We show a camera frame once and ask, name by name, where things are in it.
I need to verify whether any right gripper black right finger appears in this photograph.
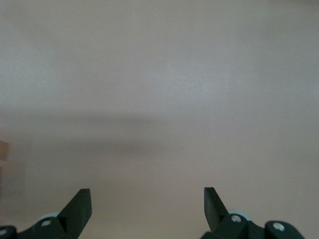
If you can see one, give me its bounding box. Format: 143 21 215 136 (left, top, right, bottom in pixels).
201 187 306 239

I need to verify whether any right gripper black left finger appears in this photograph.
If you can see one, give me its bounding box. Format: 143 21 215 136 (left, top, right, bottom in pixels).
0 188 92 239

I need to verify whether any tan brown block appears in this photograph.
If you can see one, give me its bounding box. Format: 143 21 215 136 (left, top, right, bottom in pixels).
0 140 9 162

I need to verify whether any brown paper table cover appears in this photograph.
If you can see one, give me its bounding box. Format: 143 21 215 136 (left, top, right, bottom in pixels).
0 0 319 239

